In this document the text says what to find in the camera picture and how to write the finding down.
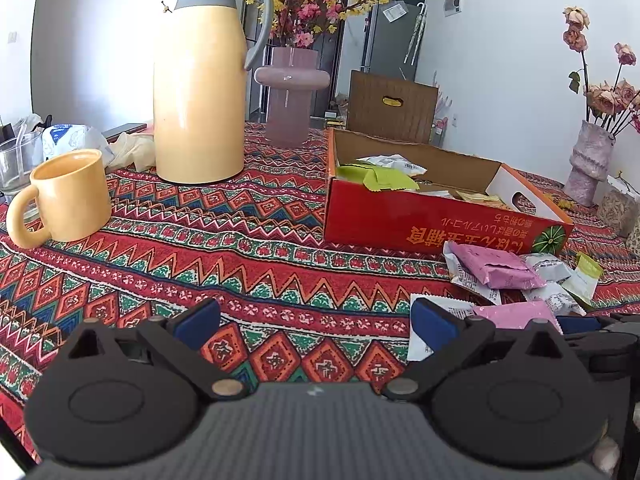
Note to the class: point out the white umbrella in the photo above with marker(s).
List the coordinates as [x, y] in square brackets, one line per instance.
[415, 35]

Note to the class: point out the dried pink roses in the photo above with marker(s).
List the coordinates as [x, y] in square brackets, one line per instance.
[605, 97]

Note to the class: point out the pink yellow flower branches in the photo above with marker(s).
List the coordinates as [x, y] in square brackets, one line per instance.
[310, 5]

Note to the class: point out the beige cloth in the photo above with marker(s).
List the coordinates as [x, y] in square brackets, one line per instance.
[130, 150]

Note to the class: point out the pink snack packet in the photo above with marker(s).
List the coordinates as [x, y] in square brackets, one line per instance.
[515, 312]
[495, 270]

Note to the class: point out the glass cup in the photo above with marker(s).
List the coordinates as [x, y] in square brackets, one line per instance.
[15, 165]

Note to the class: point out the patterned red tablecloth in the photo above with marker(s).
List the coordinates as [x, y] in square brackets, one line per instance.
[200, 260]

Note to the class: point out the grey refrigerator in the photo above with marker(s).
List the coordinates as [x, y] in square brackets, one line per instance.
[385, 45]

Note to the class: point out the small green snack packet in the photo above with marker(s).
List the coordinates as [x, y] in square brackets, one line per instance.
[395, 181]

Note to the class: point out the pink textured vase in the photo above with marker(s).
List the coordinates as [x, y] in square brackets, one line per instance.
[587, 170]

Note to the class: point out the white grey snack packet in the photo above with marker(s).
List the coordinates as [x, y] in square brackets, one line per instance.
[560, 300]
[545, 265]
[457, 275]
[422, 342]

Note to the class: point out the clear jar of seeds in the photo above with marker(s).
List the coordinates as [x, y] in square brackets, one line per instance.
[617, 210]

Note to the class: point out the green white snack packet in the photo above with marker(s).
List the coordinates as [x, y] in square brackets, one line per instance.
[585, 275]

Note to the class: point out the yellow mug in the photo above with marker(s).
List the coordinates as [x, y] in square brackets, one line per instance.
[75, 195]

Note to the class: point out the long green snack packet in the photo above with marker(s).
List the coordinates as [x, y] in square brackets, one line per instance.
[352, 171]

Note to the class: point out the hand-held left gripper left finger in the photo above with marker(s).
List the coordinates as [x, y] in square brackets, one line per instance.
[197, 322]

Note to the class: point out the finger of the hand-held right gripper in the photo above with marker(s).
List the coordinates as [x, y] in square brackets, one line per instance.
[575, 323]

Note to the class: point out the fallen yellow petals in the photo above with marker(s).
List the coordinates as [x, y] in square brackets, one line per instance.
[567, 204]

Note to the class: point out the dark brown door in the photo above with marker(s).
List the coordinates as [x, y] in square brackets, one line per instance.
[336, 60]

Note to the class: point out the white blue plastic bag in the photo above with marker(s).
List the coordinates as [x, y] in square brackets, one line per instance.
[75, 135]

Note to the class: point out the red cardboard box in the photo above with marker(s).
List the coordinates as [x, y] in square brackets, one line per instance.
[400, 215]

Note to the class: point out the yellow thermos jug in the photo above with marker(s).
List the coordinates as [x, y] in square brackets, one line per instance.
[200, 110]

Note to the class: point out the yellow striped snack packet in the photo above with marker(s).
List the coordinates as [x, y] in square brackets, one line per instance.
[470, 195]

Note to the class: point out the white wall socket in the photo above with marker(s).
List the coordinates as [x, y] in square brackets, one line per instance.
[12, 37]

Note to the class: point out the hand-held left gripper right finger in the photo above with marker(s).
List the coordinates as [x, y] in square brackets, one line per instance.
[435, 325]

